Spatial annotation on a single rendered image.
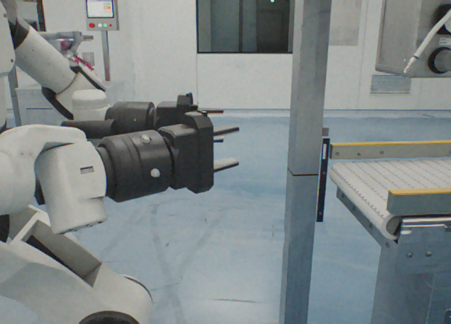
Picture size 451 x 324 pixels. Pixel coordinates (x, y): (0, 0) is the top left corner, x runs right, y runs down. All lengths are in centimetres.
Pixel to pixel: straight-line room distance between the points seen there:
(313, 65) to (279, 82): 479
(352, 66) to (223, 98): 181
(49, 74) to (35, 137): 57
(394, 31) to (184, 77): 508
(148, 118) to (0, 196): 40
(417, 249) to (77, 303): 60
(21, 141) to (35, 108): 264
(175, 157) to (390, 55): 33
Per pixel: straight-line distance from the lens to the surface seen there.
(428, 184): 82
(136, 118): 76
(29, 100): 310
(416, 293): 88
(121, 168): 50
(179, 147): 55
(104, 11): 325
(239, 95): 562
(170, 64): 563
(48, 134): 48
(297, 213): 93
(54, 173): 50
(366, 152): 92
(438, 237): 72
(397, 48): 61
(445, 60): 57
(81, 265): 89
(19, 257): 77
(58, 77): 104
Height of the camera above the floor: 112
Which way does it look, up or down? 18 degrees down
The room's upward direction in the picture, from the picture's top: straight up
